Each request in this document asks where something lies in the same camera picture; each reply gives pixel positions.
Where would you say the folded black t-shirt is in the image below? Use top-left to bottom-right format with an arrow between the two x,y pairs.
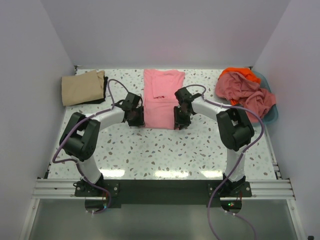
82,76 -> 108,104

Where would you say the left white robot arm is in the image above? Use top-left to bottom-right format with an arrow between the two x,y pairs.
52,92 -> 145,196

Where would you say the dusty pink crumpled t-shirt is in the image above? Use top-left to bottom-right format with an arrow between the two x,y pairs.
215,71 -> 276,119

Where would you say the blue plastic basket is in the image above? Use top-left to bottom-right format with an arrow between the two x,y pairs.
251,71 -> 279,125

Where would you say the aluminium rail frame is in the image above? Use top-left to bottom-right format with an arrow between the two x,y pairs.
18,65 -> 307,240

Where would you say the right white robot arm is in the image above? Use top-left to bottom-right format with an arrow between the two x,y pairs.
173,87 -> 255,197

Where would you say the orange crumpled t-shirt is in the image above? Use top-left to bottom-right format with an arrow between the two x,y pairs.
219,67 -> 261,105

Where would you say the folded beige t-shirt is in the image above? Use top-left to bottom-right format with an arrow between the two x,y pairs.
61,70 -> 106,107

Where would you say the light pink t-shirt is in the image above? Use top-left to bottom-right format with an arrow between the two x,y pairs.
143,69 -> 185,130

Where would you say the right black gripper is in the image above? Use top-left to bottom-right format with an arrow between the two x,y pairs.
174,105 -> 192,131

